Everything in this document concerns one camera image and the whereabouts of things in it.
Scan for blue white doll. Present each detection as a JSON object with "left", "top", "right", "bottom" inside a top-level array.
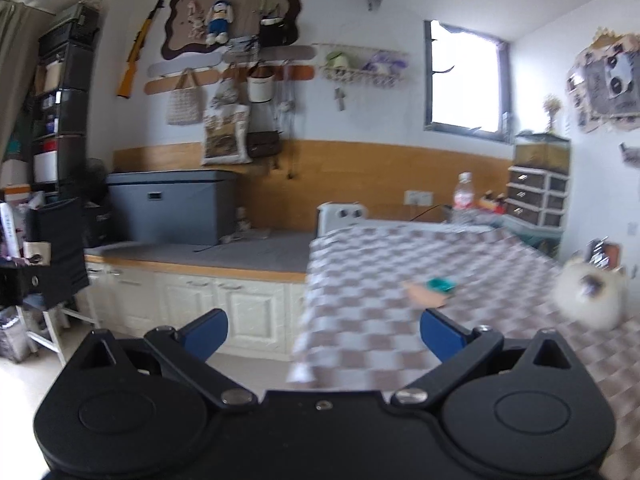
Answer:
[{"left": 206, "top": 0, "right": 236, "bottom": 46}]

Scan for grey board-shaped wall hook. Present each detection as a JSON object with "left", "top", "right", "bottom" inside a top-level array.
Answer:
[
  {"left": 222, "top": 45, "right": 317, "bottom": 63},
  {"left": 146, "top": 52, "right": 223, "bottom": 78}
]

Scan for wooden board-shaped wall hook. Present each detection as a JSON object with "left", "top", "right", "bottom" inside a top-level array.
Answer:
[
  {"left": 222, "top": 65, "right": 316, "bottom": 83},
  {"left": 145, "top": 67, "right": 221, "bottom": 95}
]

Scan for white plastic drawer unit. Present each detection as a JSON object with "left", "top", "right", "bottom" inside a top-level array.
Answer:
[{"left": 505, "top": 165, "right": 571, "bottom": 228}]

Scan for brown shoulder bag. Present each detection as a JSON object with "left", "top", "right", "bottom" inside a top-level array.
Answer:
[{"left": 246, "top": 131, "right": 283, "bottom": 158}]

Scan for wall photo board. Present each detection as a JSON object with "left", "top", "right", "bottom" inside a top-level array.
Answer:
[{"left": 566, "top": 30, "right": 640, "bottom": 133}]

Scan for cream wooden counter cabinet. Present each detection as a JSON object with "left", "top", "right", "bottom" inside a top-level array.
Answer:
[{"left": 82, "top": 232, "right": 313, "bottom": 361}]

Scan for dark framed window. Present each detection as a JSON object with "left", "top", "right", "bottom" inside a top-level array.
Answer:
[{"left": 424, "top": 20, "right": 512, "bottom": 142}]

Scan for cartoon print tote bag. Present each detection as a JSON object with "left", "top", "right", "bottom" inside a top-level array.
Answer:
[{"left": 22, "top": 241, "right": 53, "bottom": 266}]

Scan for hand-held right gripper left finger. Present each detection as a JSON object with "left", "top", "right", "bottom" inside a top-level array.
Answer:
[{"left": 62, "top": 309, "right": 259, "bottom": 406}]

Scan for knit tote bag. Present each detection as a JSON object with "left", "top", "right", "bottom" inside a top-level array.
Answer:
[{"left": 166, "top": 72, "right": 206, "bottom": 126}]

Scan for printed canvas tote bag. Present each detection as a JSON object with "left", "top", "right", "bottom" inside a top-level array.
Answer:
[{"left": 201, "top": 104, "right": 253, "bottom": 167}]

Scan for grey drawstring bag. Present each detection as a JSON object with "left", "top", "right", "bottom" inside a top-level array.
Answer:
[{"left": 210, "top": 77, "right": 241, "bottom": 111}]

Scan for grey storage box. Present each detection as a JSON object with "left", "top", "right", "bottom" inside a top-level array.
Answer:
[{"left": 106, "top": 170, "right": 240, "bottom": 246}]

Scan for clear plastic water bottle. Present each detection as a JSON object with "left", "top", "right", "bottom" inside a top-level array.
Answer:
[{"left": 451, "top": 172, "right": 476, "bottom": 226}]

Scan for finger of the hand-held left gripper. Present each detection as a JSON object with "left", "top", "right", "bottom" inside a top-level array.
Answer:
[{"left": 0, "top": 255, "right": 51, "bottom": 307}]

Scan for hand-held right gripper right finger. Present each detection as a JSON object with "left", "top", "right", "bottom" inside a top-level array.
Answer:
[{"left": 390, "top": 308, "right": 586, "bottom": 406}]

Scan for yellow toy rifle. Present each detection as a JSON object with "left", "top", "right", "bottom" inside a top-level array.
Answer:
[{"left": 116, "top": 0, "right": 165, "bottom": 98}]

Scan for purple plush toy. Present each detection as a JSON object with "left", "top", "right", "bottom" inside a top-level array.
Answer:
[{"left": 362, "top": 50, "right": 406, "bottom": 72}]

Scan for brown picture frame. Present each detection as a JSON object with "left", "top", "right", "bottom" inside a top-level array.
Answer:
[{"left": 587, "top": 237, "right": 623, "bottom": 268}]

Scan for white cat-shaped plush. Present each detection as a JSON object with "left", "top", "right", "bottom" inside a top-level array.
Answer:
[{"left": 552, "top": 257, "right": 628, "bottom": 331}]

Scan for white bucket bag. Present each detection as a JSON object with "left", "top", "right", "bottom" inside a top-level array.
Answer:
[{"left": 246, "top": 62, "right": 276, "bottom": 104}]

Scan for black hanging cord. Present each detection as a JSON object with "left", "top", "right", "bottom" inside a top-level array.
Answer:
[{"left": 284, "top": 80, "right": 297, "bottom": 180}]

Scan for beige curtain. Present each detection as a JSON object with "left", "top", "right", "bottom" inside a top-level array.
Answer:
[{"left": 0, "top": 0, "right": 53, "bottom": 161}]

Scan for grey counter mat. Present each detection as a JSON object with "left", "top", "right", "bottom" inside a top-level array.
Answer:
[{"left": 85, "top": 232, "right": 313, "bottom": 275}]

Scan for black lettered bag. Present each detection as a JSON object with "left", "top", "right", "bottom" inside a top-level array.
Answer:
[{"left": 82, "top": 202, "right": 113, "bottom": 248}]

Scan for black shelf rack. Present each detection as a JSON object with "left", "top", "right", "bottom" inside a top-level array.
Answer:
[{"left": 32, "top": 2, "right": 103, "bottom": 196}]

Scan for teal patterned box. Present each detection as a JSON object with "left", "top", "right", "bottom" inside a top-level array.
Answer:
[{"left": 500, "top": 212, "right": 563, "bottom": 258}]

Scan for white wall rack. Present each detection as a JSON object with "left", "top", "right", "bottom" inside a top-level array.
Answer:
[{"left": 312, "top": 42, "right": 411, "bottom": 88}]

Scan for glass aquarium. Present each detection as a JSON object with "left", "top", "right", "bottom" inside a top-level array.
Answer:
[{"left": 514, "top": 133, "right": 572, "bottom": 175}]

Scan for dried flowers in vase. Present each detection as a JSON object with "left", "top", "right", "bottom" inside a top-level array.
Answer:
[{"left": 544, "top": 95, "right": 563, "bottom": 135}]

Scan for black hanging bag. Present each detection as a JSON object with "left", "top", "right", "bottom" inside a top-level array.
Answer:
[{"left": 259, "top": 12, "right": 296, "bottom": 48}]

